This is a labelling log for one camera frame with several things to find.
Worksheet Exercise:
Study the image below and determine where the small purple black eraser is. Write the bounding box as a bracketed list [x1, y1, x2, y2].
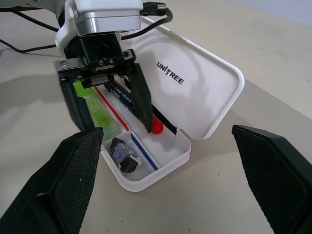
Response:
[108, 137, 143, 175]

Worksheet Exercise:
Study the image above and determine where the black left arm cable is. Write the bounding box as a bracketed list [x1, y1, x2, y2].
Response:
[0, 1, 175, 54]

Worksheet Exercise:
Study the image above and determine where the green translucent plastic case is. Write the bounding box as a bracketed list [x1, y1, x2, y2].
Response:
[73, 82, 121, 142]

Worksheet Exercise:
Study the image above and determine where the black marker with red caps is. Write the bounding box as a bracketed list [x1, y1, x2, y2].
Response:
[104, 82, 164, 136]

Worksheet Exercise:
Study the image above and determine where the white pen case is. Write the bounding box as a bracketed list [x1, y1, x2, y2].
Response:
[94, 16, 245, 194]

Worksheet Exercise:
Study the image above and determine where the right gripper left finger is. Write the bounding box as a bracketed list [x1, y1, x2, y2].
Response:
[0, 126, 104, 234]

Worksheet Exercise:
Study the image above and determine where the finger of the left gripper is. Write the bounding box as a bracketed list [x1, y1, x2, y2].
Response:
[58, 77, 96, 133]
[123, 63, 155, 135]

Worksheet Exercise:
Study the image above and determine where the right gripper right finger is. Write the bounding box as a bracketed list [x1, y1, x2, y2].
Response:
[231, 124, 312, 234]

